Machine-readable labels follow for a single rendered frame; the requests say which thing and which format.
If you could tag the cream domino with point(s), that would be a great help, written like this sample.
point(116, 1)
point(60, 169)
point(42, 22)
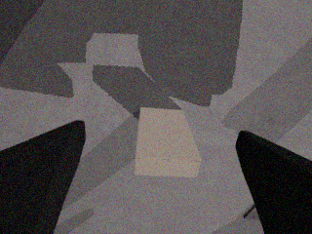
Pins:
point(165, 145)

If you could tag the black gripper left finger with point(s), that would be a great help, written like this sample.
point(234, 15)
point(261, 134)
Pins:
point(35, 176)

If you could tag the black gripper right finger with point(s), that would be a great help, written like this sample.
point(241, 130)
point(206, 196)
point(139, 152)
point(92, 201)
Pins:
point(279, 181)

